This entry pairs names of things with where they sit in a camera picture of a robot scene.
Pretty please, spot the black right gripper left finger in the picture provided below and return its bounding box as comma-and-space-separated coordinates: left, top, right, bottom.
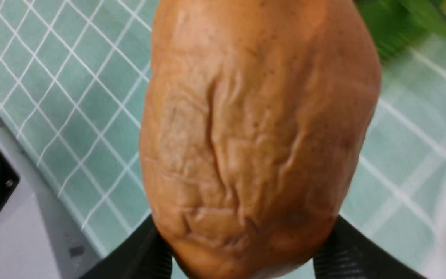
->
81, 215, 172, 279

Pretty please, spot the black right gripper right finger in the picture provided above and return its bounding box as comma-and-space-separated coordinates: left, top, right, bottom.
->
313, 216, 424, 279

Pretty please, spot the orange sweet potato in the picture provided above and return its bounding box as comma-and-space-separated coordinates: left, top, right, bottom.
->
139, 0, 381, 279

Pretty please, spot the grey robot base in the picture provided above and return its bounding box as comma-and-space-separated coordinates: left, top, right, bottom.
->
0, 118, 100, 279

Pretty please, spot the green checked tablecloth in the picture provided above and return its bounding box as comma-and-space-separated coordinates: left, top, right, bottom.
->
0, 0, 446, 278

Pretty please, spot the green glass bowl gold rim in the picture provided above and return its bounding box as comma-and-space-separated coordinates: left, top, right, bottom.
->
354, 0, 446, 64

